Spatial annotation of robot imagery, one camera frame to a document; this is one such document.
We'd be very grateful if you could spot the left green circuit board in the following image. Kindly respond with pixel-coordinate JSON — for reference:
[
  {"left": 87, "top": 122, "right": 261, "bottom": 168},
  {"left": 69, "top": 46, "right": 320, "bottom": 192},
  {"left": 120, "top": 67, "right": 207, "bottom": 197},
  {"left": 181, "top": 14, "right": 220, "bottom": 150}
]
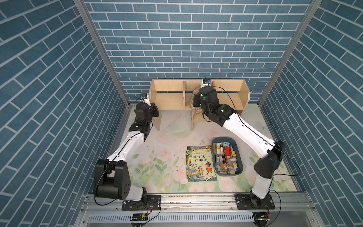
[{"left": 130, "top": 213, "right": 148, "bottom": 222}]

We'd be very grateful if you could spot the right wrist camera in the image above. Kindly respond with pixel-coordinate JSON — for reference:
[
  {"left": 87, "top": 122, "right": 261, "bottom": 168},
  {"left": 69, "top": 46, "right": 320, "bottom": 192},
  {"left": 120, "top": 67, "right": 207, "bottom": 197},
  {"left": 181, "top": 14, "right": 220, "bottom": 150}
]
[{"left": 201, "top": 78, "right": 211, "bottom": 87}]

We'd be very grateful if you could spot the red block in tray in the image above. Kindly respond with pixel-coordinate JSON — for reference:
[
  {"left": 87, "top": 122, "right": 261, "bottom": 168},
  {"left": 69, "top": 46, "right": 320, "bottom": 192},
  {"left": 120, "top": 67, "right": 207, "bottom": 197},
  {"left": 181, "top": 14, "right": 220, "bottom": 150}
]
[{"left": 224, "top": 147, "right": 231, "bottom": 157}]

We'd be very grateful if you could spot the right circuit board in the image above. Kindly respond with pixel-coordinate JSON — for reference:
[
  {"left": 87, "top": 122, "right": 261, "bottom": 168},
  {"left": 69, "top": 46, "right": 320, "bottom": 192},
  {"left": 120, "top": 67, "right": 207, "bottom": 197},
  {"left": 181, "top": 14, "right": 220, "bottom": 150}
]
[{"left": 252, "top": 212, "right": 270, "bottom": 227}]

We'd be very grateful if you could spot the teal tray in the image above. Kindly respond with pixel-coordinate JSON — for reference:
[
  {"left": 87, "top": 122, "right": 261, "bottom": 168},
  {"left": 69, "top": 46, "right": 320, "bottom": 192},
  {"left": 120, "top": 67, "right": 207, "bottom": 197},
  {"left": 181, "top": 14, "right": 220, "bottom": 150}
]
[{"left": 211, "top": 137, "right": 244, "bottom": 176}]

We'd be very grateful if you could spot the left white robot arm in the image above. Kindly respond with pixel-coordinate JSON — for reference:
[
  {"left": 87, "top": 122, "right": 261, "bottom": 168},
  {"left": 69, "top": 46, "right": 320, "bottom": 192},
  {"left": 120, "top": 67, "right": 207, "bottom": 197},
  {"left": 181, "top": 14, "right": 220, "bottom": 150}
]
[{"left": 94, "top": 101, "right": 159, "bottom": 203}]

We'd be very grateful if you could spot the colourful children's picture book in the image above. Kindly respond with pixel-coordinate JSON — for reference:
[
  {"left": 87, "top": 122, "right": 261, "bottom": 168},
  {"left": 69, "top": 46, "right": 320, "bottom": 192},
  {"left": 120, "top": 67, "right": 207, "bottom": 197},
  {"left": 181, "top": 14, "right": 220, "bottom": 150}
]
[{"left": 186, "top": 146, "right": 217, "bottom": 182}]

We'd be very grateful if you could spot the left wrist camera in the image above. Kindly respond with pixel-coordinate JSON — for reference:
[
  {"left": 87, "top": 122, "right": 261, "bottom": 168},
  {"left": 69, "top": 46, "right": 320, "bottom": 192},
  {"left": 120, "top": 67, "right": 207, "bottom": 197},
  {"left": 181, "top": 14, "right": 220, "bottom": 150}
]
[{"left": 139, "top": 93, "right": 151, "bottom": 106}]

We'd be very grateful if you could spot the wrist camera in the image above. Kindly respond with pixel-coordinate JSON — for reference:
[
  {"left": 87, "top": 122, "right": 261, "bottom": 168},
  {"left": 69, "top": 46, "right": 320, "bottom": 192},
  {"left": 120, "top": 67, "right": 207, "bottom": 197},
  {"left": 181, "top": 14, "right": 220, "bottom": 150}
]
[
  {"left": 201, "top": 78, "right": 211, "bottom": 87},
  {"left": 139, "top": 93, "right": 151, "bottom": 106}
]

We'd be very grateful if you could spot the pink striped cloth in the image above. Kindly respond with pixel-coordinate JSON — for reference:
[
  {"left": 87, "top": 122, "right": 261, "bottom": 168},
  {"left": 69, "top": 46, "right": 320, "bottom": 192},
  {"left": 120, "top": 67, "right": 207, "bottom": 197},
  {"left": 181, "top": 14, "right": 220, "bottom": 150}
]
[{"left": 189, "top": 86, "right": 202, "bottom": 114}]

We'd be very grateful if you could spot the light wooden bookshelf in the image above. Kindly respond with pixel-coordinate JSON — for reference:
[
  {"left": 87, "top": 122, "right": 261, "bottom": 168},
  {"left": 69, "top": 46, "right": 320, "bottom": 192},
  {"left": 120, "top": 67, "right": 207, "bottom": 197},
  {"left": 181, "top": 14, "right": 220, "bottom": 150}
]
[{"left": 148, "top": 79, "right": 251, "bottom": 129}]

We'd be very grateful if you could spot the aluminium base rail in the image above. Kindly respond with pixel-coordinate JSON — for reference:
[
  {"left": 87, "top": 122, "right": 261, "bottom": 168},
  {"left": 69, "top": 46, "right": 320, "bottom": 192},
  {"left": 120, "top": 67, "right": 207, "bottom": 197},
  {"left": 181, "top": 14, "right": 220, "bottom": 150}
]
[{"left": 75, "top": 192, "right": 323, "bottom": 227}]

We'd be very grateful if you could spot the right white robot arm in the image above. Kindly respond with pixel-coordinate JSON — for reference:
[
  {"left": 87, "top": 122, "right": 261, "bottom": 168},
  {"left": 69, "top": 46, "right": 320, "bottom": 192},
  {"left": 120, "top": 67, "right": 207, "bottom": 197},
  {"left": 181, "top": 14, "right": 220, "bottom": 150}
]
[{"left": 193, "top": 86, "right": 284, "bottom": 200}]

